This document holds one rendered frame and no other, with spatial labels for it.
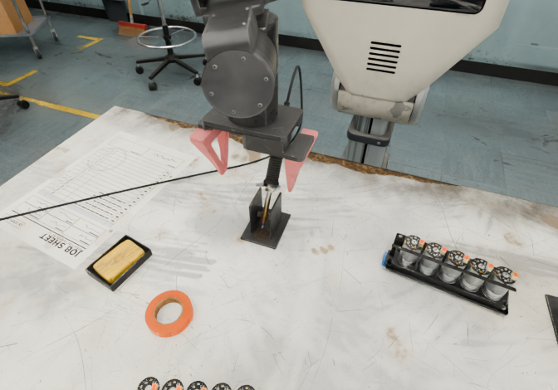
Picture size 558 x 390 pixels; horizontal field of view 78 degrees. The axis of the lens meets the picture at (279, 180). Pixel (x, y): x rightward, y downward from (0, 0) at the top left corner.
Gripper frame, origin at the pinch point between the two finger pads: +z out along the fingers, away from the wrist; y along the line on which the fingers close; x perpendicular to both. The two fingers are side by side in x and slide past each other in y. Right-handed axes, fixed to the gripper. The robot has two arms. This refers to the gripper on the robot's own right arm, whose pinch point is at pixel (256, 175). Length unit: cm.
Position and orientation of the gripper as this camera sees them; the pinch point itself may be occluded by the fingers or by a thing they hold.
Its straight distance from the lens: 45.7
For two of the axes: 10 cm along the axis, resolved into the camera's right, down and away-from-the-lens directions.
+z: 0.0, 7.6, 6.5
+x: 3.5, -6.1, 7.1
